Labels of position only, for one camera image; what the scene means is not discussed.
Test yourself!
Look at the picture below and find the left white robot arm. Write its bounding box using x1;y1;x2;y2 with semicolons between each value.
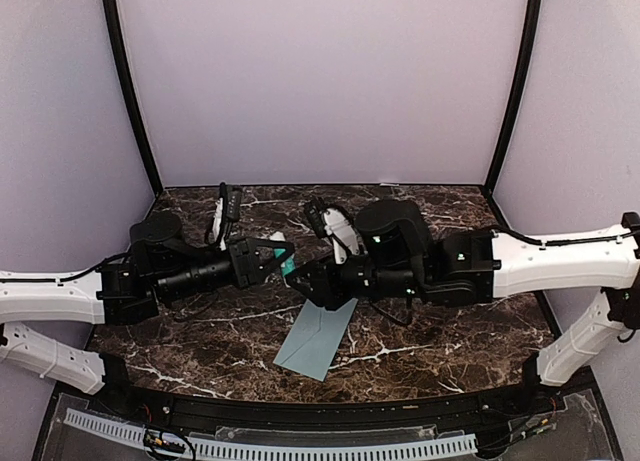
1;212;294;417

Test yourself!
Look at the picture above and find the teal envelope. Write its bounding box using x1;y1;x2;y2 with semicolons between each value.
274;298;358;381

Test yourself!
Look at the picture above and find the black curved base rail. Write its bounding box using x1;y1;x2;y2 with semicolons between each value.
90;385;565;432

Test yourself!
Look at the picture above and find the white green glue stick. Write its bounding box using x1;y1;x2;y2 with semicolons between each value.
269;232;297;277

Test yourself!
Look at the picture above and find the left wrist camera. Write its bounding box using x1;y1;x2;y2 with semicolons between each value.
204;182;243;250

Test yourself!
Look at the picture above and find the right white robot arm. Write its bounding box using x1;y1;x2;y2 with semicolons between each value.
286;199;639;415

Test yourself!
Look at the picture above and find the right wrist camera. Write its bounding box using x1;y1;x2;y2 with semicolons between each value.
303;197;362;265

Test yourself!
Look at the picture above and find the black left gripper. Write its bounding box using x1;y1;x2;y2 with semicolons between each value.
157;237;296;304

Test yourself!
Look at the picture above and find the black frame post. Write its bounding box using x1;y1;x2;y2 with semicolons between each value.
484;0;542;195
102;0;164;197

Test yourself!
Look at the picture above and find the right black frame post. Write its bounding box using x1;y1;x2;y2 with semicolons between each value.
484;0;542;195

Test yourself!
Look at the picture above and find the left black frame post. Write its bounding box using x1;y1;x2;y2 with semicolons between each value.
102;0;164;197

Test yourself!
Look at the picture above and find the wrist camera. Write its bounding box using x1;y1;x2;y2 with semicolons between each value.
303;197;362;265
204;182;243;250

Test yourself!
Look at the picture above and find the white slotted cable duct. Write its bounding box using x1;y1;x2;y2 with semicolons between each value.
63;408;478;460

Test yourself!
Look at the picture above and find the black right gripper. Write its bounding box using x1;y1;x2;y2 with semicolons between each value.
285;247;426;309

